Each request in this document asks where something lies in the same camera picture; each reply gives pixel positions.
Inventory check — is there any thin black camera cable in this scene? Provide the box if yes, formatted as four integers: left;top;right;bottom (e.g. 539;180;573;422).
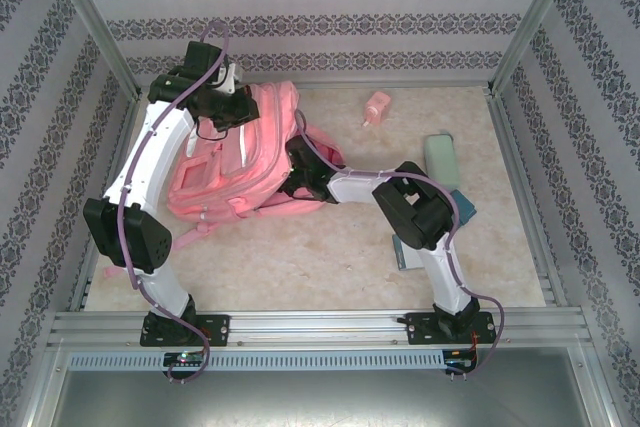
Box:
193;115;232;142

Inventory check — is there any aluminium mounting rail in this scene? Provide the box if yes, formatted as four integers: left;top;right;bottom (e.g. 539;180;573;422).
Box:
47;309;586;348

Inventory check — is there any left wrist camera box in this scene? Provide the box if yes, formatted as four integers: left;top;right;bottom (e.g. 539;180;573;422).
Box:
215;63;245;96

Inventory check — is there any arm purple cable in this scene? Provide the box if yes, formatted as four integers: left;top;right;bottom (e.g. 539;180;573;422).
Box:
119;21;232;386
294;109;505;381

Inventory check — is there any mint green pouch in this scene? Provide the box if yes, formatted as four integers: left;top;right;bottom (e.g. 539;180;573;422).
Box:
423;131;460;191

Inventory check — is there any small pink bottle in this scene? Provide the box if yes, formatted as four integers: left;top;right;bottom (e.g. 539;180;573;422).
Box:
362;90;393;128

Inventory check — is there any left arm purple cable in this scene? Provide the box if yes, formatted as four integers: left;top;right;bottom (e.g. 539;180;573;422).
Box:
119;21;232;386

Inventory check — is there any pink backpack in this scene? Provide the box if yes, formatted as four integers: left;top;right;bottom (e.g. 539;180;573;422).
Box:
102;80;347;279

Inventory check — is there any grey slotted cable duct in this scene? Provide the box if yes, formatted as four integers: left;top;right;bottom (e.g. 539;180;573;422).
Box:
67;350;446;372

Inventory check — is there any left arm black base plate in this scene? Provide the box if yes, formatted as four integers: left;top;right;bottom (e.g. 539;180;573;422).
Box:
139;314;231;348

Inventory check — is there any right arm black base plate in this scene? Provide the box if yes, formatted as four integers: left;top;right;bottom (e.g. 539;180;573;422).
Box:
404;311;499;347

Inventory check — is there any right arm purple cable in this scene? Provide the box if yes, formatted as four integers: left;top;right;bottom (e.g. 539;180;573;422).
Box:
294;109;505;381

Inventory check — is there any aluminium side rail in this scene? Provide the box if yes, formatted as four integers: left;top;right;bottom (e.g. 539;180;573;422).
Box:
487;89;569;308
67;91;144;313

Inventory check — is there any grey notebook teal spine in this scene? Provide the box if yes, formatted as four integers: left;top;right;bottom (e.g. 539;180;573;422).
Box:
391;233;427;273

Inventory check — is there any aluminium frame post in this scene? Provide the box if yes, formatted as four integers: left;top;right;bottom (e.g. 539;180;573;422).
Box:
489;0;585;96
39;0;142;98

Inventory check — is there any aluminium frame crossbar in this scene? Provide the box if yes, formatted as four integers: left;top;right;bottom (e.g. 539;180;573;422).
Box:
137;77;496;94

